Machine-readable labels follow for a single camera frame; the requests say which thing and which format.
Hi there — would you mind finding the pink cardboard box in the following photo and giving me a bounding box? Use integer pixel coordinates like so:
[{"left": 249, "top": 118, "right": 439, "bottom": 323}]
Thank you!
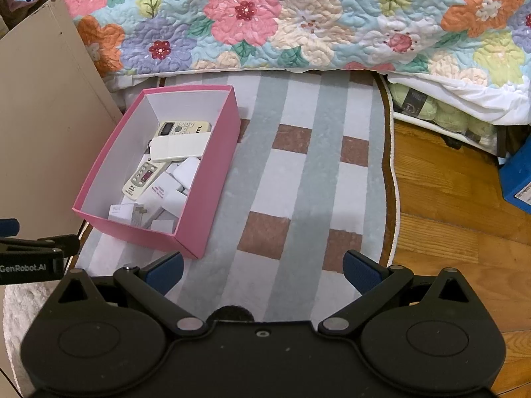
[{"left": 72, "top": 85, "right": 241, "bottom": 260}]

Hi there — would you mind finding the white sheet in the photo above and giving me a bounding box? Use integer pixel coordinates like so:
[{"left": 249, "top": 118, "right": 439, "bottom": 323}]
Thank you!
[{"left": 386, "top": 66, "right": 531, "bottom": 127}]

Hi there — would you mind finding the blue box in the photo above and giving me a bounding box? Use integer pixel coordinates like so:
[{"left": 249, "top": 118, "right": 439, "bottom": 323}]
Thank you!
[{"left": 498, "top": 149, "right": 531, "bottom": 216}]

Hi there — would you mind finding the green yarn bundle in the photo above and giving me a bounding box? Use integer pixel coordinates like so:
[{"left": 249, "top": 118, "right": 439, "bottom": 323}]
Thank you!
[{"left": 388, "top": 83, "right": 509, "bottom": 146}]

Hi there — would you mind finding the floral quilt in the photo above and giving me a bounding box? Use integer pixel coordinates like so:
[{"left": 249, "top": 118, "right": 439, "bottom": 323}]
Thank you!
[{"left": 58, "top": 0, "right": 531, "bottom": 92}]

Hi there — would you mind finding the white plug adapter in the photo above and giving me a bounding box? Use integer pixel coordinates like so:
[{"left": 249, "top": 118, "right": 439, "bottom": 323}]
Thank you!
[{"left": 133, "top": 204, "right": 162, "bottom": 229}]

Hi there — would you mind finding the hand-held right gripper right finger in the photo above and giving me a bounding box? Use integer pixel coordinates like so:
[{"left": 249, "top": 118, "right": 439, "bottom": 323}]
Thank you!
[{"left": 319, "top": 250, "right": 474, "bottom": 336}]

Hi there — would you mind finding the beige cabinet panel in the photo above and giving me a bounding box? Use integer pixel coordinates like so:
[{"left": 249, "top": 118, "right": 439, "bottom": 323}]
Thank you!
[{"left": 0, "top": 0, "right": 124, "bottom": 241}]

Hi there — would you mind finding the striped grey white rug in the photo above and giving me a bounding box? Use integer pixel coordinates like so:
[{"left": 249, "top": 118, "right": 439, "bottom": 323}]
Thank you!
[{"left": 68, "top": 68, "right": 401, "bottom": 324}]

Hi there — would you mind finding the small white charger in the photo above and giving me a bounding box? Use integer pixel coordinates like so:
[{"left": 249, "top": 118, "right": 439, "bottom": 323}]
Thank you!
[{"left": 172, "top": 157, "right": 200, "bottom": 187}]

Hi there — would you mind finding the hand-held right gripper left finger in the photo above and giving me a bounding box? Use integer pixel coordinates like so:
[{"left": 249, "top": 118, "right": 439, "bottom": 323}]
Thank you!
[{"left": 45, "top": 252, "right": 208, "bottom": 336}]

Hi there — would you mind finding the long white rounded case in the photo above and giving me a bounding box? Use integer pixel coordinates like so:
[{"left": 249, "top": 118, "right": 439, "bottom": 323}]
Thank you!
[{"left": 150, "top": 135, "right": 207, "bottom": 162}]

